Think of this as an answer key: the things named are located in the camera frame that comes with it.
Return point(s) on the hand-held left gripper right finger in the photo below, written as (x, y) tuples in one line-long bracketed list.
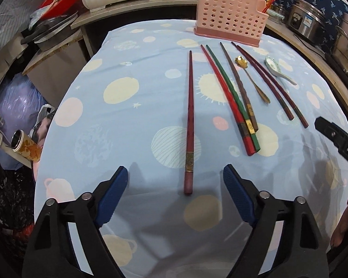
[(237, 197)]

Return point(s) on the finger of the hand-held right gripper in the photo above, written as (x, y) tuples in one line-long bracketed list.
[(333, 134)]

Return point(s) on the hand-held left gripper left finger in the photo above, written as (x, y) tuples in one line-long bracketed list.
[(113, 197)]

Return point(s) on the green chopstick gold band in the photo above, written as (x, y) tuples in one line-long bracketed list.
[(254, 142)]

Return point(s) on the brown chopstick gold band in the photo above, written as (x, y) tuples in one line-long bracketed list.
[(251, 124)]

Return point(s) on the dark red chopstick gold band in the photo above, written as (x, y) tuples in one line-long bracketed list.
[(189, 121)]

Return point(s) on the white ceramic spoon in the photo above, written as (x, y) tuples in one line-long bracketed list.
[(271, 63)]

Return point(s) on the gold flower spoon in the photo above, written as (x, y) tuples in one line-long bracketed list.
[(239, 61)]

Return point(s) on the pink plastic utensil holder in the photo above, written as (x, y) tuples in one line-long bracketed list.
[(229, 14)]

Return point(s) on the blue printed tablecloth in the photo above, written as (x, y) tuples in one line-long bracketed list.
[(139, 107)]

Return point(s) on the gold patterned can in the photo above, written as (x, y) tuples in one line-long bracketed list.
[(29, 150)]

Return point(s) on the black plastic bag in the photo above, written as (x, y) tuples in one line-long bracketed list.
[(8, 197)]

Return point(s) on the steel rice cooker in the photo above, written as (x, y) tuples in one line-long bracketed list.
[(310, 20)]

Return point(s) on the glass container green lid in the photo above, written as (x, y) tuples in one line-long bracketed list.
[(275, 14)]

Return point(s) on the purple plastic bag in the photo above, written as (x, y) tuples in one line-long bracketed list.
[(14, 104)]

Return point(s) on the black pan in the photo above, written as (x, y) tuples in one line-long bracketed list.
[(50, 34)]

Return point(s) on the wooden counter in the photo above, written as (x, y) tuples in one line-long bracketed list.
[(133, 13)]

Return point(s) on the grey striped cloth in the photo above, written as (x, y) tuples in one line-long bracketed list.
[(8, 20)]

